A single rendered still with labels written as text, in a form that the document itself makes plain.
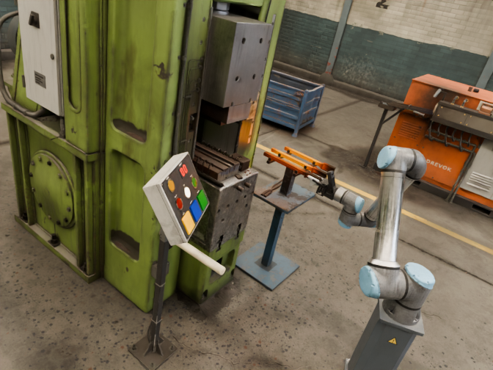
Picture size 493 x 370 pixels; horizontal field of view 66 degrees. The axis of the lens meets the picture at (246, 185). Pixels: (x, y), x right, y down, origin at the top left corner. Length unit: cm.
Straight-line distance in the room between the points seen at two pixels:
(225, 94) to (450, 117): 354
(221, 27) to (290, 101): 397
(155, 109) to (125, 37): 40
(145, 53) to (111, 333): 158
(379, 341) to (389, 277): 42
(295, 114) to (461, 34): 451
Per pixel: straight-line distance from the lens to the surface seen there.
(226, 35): 186
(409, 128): 527
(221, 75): 189
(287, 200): 261
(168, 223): 156
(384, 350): 226
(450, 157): 526
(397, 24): 945
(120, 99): 213
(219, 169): 214
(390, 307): 213
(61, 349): 247
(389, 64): 948
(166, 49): 177
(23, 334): 258
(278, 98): 584
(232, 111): 199
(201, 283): 252
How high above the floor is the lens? 194
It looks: 28 degrees down
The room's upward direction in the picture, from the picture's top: 12 degrees clockwise
